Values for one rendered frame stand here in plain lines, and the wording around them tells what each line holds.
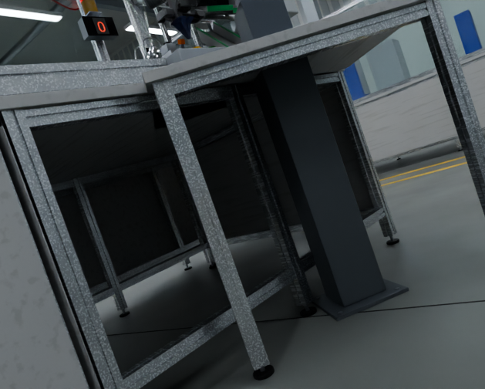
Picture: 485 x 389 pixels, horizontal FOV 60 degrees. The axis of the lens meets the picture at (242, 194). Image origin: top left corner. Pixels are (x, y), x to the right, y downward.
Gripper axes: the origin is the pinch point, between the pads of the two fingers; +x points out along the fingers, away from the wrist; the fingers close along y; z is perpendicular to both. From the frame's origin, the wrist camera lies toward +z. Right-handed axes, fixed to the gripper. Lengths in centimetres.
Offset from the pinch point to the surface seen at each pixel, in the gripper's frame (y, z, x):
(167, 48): -2.2, -10.0, 2.1
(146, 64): -27.2, 6.2, 14.4
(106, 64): -40.3, 6.2, 13.7
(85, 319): -73, 13, 74
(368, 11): 11, 59, 25
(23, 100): -69, 14, 24
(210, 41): 21.3, -10.4, -0.5
